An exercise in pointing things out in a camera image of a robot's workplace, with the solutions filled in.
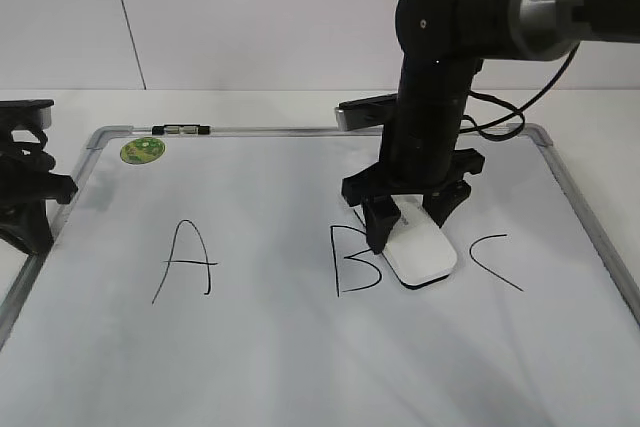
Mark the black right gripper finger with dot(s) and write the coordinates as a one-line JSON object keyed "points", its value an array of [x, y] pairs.
{"points": [[380, 216], [440, 205]]}

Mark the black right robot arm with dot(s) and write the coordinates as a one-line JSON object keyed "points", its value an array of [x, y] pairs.
{"points": [[444, 43]]}

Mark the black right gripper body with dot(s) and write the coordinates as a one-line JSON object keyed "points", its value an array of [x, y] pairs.
{"points": [[377, 181]]}

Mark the white board eraser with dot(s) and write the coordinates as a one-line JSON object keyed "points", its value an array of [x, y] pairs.
{"points": [[417, 251]]}

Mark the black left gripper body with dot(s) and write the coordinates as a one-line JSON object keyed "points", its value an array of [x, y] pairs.
{"points": [[27, 172]]}

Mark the white board with grey frame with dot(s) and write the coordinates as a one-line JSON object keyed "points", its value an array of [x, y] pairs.
{"points": [[228, 284]]}

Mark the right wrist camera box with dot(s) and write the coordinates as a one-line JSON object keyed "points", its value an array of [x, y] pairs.
{"points": [[365, 113]]}

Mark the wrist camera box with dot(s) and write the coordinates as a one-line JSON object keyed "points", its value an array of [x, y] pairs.
{"points": [[17, 114], [365, 113]]}

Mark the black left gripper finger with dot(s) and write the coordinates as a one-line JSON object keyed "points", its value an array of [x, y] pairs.
{"points": [[26, 227]]}

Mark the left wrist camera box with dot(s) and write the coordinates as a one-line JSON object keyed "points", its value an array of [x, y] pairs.
{"points": [[17, 114]]}

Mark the round green magnet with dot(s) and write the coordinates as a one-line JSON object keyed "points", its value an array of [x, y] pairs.
{"points": [[142, 151]]}

